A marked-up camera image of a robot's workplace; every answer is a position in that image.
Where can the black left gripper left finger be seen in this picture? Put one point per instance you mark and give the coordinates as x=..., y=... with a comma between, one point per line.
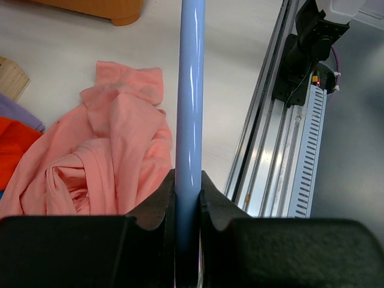
x=132, y=250

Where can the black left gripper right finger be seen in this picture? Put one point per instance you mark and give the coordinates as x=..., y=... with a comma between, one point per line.
x=242, y=251

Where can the pink t shirt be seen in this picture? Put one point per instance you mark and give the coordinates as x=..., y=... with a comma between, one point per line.
x=104, y=157

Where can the light blue hanger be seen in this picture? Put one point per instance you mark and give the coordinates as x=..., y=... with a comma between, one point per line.
x=188, y=158

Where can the orange t shirt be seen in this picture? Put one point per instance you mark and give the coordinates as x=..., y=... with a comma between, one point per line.
x=16, y=138

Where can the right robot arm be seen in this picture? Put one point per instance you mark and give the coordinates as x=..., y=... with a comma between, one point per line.
x=319, y=24

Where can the lavender t shirt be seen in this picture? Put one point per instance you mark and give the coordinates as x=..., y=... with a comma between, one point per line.
x=11, y=110

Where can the wooden clothes rack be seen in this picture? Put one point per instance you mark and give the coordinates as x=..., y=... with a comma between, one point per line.
x=13, y=79

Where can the orange plastic basket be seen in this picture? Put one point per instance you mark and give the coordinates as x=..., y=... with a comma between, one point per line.
x=120, y=12

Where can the aluminium mounting rail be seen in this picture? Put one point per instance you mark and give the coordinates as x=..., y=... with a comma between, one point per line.
x=262, y=174

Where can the white slotted cable duct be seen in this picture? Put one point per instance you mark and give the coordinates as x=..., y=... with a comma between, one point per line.
x=306, y=166

